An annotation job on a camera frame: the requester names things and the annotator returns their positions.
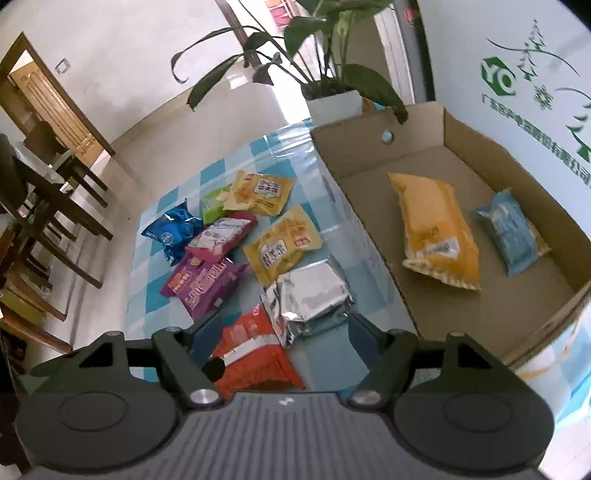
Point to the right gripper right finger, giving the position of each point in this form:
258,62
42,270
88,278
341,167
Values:
389,358

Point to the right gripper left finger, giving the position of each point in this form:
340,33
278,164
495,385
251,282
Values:
183,353

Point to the red snack packet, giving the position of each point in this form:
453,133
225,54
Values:
253,357

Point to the dark blue snack bag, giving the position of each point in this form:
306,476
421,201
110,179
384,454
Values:
173,230

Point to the orange snack bag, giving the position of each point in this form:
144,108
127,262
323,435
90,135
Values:
438,240

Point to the light blue snack packet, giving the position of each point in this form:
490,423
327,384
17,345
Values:
516,238

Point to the blue checkered tablecloth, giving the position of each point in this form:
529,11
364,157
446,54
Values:
327,361

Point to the purple snack packet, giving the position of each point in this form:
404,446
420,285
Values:
202,286

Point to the silver foil snack packet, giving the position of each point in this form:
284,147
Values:
308,300

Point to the pink snack packet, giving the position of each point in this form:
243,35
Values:
222,236

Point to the yellow snack packet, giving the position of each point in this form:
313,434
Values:
262,194
282,245

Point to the cardboard box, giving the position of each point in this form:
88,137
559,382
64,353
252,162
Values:
514,317

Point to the green snack packet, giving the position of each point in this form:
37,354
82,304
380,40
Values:
212,204

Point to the wooden dining table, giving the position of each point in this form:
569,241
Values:
18,180

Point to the white plant pot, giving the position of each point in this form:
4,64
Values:
335,108

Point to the wooden dining chair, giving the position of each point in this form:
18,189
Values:
43,142

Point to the wooden door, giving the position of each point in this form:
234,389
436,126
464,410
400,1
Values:
30,94

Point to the green potted plant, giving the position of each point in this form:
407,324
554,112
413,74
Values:
313,50

